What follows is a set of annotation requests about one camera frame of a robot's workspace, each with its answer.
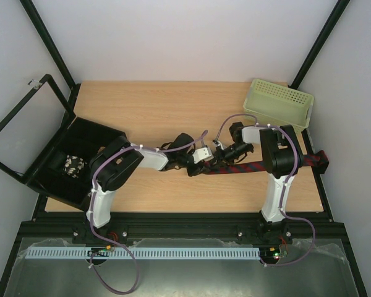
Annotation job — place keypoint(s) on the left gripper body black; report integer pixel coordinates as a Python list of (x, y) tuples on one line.
[(192, 172)]

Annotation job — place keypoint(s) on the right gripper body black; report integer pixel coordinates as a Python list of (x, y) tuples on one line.
[(222, 154)]

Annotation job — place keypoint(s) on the red navy striped tie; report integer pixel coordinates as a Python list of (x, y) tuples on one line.
[(317, 160)]

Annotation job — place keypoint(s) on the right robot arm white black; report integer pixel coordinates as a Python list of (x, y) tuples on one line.
[(281, 159)]

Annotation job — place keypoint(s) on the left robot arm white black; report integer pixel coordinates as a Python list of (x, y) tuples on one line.
[(114, 165)]

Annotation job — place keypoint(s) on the light green plastic basket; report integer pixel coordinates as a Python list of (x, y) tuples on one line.
[(275, 104)]

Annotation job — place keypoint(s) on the black white patterned rolled tie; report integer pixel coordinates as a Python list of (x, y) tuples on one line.
[(73, 166)]

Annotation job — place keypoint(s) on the black divided storage box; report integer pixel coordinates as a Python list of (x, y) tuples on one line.
[(81, 140)]

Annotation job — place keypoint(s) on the black open box lid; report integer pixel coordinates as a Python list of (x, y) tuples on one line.
[(29, 132)]

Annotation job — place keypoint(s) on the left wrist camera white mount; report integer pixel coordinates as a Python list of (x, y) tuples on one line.
[(202, 154)]

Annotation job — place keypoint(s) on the light blue slotted cable duct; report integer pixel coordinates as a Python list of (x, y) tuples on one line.
[(146, 253)]

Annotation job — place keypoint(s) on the left black frame post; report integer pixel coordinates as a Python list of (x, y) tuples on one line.
[(49, 43)]

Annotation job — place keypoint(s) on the black frame post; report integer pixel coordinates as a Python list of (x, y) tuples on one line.
[(49, 43), (320, 41)]

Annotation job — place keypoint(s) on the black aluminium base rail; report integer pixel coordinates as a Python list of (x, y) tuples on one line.
[(127, 228)]

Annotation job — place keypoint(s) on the right black frame post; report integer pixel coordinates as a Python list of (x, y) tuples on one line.
[(320, 41)]

